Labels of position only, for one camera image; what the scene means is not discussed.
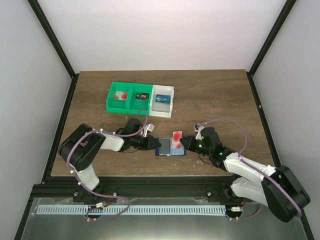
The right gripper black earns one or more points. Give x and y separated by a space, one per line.
191 144

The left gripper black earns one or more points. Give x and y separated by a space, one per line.
150 143

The red white card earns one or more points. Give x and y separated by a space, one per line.
121 95
175 142

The navy blue card holder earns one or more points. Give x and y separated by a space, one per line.
173 152

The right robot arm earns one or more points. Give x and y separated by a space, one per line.
274 187

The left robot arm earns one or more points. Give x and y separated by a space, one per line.
81 147

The dark grey card in holder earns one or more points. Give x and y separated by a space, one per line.
164 150

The blue card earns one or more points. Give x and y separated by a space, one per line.
164 99

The dark green card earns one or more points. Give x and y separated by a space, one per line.
142 96

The white bin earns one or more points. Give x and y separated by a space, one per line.
159 109

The green bin middle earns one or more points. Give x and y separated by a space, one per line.
134 106

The green bin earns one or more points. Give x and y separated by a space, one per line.
117 106
134 106

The green bin left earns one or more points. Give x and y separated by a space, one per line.
117 106

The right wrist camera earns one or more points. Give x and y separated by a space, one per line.
197 129

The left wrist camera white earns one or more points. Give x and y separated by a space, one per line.
147 129

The black aluminium frame rail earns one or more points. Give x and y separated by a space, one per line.
212 187

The light blue slotted cable duct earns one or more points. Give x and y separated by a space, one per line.
141 210

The right black frame post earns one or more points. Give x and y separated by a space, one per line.
280 20

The black frame post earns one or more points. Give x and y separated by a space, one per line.
44 22
280 20

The left black frame post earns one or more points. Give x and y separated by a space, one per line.
44 22

